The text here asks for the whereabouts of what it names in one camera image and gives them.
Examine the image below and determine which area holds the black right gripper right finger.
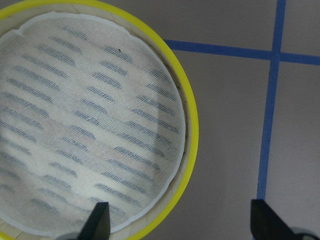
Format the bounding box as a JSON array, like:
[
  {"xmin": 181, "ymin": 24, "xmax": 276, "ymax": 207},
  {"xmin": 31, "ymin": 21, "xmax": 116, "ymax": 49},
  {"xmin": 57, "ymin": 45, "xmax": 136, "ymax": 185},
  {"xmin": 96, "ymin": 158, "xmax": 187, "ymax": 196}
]
[{"xmin": 250, "ymin": 199, "xmax": 296, "ymax": 240}]

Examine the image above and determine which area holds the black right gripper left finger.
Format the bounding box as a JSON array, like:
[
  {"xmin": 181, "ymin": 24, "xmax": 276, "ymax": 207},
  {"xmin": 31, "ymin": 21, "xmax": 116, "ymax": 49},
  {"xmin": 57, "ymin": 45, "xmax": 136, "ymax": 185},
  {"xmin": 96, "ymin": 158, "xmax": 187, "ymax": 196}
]
[{"xmin": 77, "ymin": 202, "xmax": 111, "ymax": 240}]

